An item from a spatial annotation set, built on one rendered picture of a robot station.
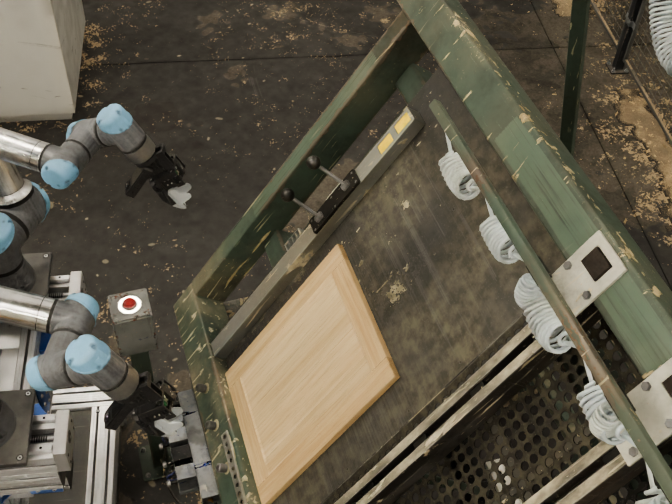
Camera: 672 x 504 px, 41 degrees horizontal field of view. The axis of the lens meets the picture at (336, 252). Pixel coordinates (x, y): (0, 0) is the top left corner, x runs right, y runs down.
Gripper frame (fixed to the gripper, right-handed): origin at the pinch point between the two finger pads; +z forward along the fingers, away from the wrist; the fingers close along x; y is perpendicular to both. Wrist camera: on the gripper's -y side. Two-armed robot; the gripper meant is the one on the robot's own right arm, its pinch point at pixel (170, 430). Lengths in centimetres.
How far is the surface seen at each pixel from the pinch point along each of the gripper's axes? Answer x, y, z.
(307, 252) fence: 55, 30, 20
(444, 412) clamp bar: -11, 59, 12
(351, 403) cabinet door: 8.9, 33.8, 27.0
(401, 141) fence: 59, 67, 1
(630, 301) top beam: -17, 101, -12
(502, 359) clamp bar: -9, 75, 3
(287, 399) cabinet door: 22.5, 13.2, 35.5
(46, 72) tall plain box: 274, -110, 55
